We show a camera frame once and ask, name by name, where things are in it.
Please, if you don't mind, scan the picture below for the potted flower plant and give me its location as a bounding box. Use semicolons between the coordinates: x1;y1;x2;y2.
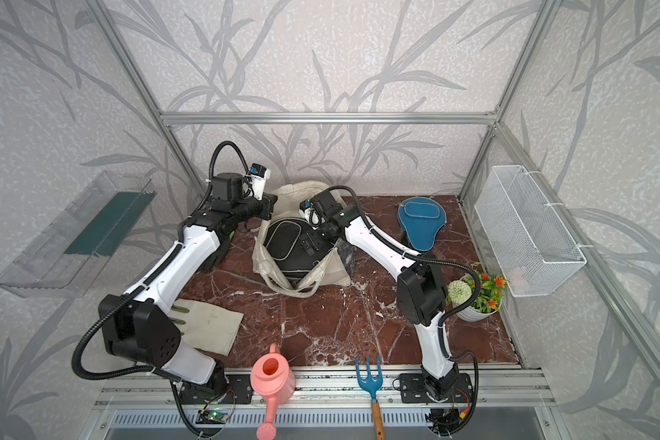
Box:
447;262;509;322

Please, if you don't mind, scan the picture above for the pink watering can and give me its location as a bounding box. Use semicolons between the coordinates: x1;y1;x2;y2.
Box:
250;344;296;440

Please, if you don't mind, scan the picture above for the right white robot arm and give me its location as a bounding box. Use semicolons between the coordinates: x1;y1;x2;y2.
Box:
299;185;481;403

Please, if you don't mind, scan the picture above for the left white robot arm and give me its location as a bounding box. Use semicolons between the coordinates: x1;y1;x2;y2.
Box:
71;140;277;400

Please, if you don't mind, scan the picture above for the white wire basket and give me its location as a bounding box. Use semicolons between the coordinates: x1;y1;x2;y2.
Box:
475;165;587;297

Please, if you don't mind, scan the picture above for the black and green work glove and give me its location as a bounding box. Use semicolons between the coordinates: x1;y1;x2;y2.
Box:
198;232;235;271

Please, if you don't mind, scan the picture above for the blue hand rake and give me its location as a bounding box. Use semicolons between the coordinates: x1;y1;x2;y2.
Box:
355;357;386;440

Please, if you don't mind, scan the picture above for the clear plastic shelf tray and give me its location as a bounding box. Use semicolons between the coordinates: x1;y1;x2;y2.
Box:
0;172;156;299

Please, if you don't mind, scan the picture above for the beige gardening glove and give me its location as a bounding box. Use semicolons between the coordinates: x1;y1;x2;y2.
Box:
168;299;244;357

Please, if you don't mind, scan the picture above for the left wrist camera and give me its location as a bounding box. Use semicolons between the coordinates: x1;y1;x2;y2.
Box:
247;163;270;201

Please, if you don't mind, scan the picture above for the beige canvas tote bag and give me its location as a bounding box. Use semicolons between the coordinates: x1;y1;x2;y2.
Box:
252;181;355;299

